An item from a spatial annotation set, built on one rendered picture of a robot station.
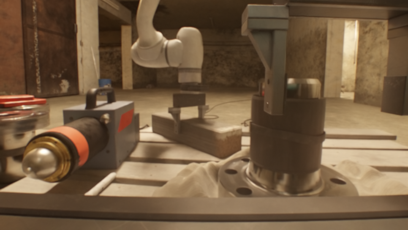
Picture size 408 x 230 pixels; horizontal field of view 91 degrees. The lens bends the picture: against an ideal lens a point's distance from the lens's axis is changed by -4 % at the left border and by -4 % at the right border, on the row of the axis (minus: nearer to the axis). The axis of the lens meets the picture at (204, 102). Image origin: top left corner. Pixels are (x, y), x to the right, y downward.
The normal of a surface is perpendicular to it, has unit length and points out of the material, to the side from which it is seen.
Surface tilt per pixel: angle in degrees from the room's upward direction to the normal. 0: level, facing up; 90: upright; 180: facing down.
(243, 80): 90
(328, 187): 0
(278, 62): 90
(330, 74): 90
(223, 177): 0
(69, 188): 0
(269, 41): 90
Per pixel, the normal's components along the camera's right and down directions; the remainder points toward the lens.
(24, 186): 0.01, -0.99
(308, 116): 0.11, 0.11
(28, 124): 0.94, 0.04
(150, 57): -0.15, 0.67
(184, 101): 0.67, 0.08
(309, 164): 0.33, 0.11
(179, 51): -0.31, 0.13
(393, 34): -1.00, -0.01
